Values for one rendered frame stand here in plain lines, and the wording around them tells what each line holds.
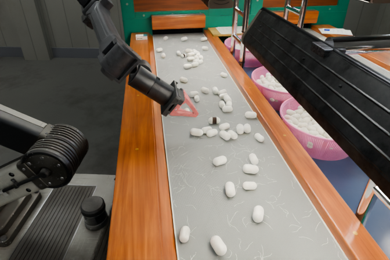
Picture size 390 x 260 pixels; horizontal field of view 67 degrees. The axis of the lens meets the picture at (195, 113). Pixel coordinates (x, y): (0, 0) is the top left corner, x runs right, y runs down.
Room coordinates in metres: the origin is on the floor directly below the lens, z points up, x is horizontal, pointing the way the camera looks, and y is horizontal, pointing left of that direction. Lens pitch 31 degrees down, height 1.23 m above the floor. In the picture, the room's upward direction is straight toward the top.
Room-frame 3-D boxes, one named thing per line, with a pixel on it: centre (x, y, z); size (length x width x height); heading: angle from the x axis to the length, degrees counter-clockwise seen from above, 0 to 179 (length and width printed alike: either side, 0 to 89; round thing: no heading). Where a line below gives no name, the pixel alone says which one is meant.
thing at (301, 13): (1.33, -0.51, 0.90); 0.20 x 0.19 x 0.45; 9
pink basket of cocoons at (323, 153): (0.76, -0.40, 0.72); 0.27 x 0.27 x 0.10
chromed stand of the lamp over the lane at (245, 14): (1.26, -0.11, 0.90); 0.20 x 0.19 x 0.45; 9
